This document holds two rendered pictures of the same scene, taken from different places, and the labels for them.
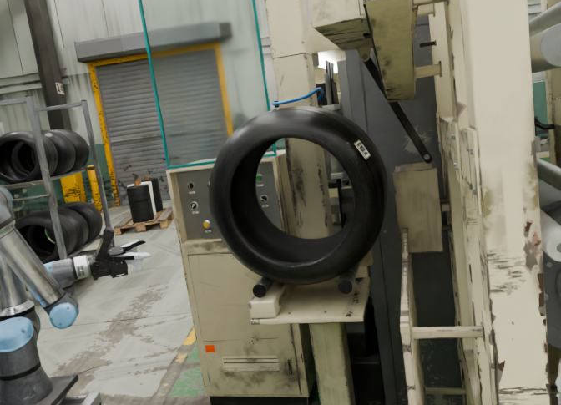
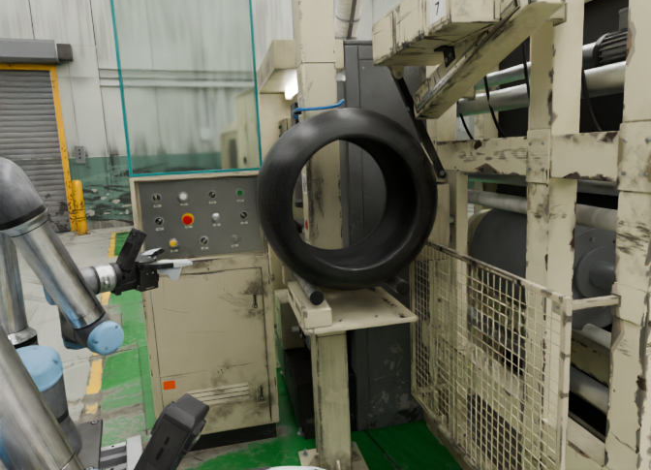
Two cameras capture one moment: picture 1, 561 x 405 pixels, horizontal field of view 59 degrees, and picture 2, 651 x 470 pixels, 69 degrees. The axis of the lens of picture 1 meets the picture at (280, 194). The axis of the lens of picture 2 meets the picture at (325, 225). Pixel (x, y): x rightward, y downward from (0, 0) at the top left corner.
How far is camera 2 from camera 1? 0.79 m
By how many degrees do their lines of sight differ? 27
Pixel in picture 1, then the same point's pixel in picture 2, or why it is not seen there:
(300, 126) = (375, 126)
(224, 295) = (193, 321)
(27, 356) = (60, 396)
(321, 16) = (461, 13)
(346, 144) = (416, 148)
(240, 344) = (207, 375)
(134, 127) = not seen: outside the picture
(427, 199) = (440, 211)
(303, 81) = (331, 90)
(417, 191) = not seen: hidden behind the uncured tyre
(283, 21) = (316, 26)
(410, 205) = not seen: hidden behind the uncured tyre
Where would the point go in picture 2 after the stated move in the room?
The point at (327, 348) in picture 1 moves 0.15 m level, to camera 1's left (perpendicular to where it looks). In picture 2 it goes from (332, 361) to (298, 371)
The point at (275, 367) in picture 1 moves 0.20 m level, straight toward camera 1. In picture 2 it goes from (245, 395) to (263, 415)
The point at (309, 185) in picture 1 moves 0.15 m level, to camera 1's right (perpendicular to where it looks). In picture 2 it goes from (328, 196) to (361, 193)
